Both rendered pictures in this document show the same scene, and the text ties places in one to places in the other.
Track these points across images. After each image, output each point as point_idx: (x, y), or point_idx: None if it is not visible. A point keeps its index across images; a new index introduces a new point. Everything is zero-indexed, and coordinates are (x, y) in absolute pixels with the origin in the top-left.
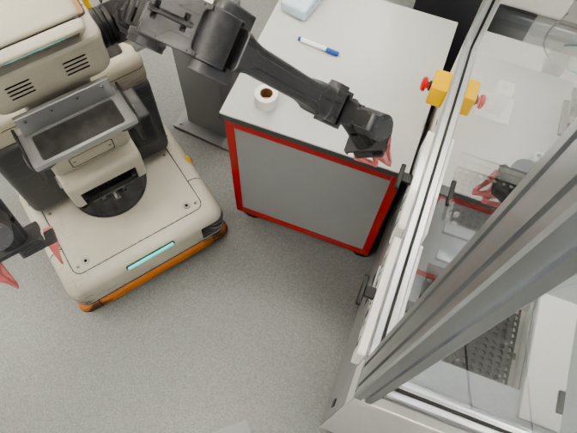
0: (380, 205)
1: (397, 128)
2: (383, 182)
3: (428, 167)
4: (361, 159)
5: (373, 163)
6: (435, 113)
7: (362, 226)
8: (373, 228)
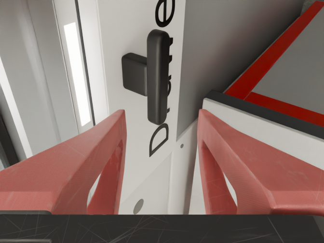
0: (282, 53)
1: (236, 195)
2: (267, 88)
3: (6, 102)
4: (263, 192)
5: (204, 130)
6: (179, 205)
7: (320, 28)
8: (302, 26)
